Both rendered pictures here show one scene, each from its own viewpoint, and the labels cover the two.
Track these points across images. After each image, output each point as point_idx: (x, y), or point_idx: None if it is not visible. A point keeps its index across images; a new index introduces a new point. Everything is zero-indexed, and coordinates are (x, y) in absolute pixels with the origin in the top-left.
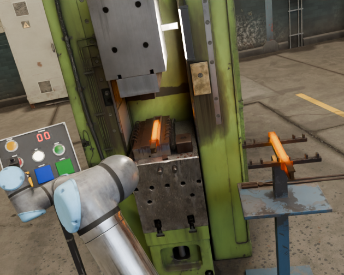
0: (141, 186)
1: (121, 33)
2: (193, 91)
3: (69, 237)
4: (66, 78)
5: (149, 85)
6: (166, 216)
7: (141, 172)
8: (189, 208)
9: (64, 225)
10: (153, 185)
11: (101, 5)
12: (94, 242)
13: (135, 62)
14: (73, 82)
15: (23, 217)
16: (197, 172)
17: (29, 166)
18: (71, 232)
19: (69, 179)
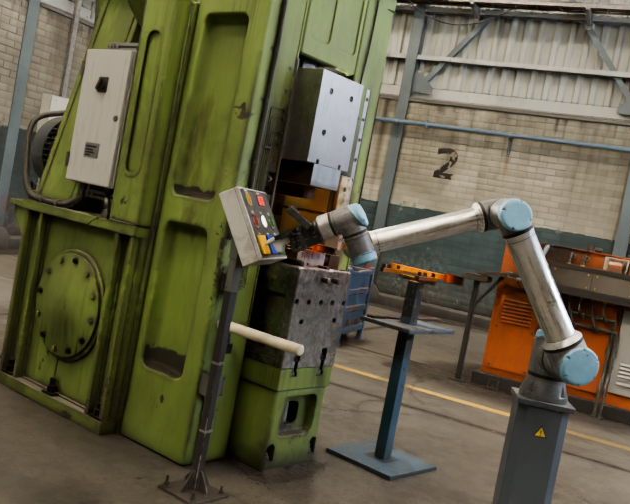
0: (302, 297)
1: (333, 119)
2: (332, 205)
3: (222, 358)
4: (246, 144)
5: (333, 181)
6: (307, 345)
7: (308, 278)
8: (327, 338)
9: (515, 226)
10: (311, 298)
11: (330, 86)
12: (533, 237)
13: (332, 152)
14: (250, 151)
15: (372, 255)
16: (345, 292)
17: (262, 229)
18: (523, 229)
19: (509, 198)
